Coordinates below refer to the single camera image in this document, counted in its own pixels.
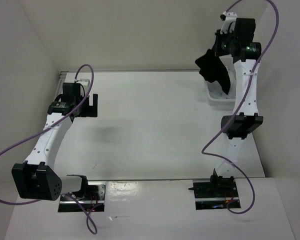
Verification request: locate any black skirt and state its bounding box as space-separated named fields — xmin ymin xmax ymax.
xmin=195 ymin=49 xmax=231 ymax=95

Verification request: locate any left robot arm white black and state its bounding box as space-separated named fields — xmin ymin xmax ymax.
xmin=11 ymin=79 xmax=98 ymax=201

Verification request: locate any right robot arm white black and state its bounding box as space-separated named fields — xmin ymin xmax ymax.
xmin=209 ymin=12 xmax=264 ymax=197

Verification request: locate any white perforated plastic basket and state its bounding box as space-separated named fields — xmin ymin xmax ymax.
xmin=204 ymin=68 xmax=236 ymax=108

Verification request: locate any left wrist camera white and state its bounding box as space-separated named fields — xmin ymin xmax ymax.
xmin=74 ymin=78 xmax=91 ymax=88

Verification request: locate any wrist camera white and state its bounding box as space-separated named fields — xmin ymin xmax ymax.
xmin=74 ymin=78 xmax=91 ymax=88
xmin=220 ymin=11 xmax=238 ymax=34

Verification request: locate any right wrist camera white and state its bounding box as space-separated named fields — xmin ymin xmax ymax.
xmin=220 ymin=11 xmax=238 ymax=34

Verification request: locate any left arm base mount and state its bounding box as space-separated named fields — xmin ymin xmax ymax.
xmin=58 ymin=181 xmax=107 ymax=213

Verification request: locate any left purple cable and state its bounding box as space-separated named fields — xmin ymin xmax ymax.
xmin=0 ymin=64 xmax=99 ymax=235

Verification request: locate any purple cable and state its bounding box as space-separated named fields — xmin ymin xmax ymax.
xmin=201 ymin=0 xmax=281 ymax=215
xmin=0 ymin=64 xmax=99 ymax=235

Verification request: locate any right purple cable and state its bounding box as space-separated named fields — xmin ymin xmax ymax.
xmin=201 ymin=0 xmax=281 ymax=215

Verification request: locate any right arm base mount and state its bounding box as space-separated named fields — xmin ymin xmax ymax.
xmin=188 ymin=179 xmax=241 ymax=210

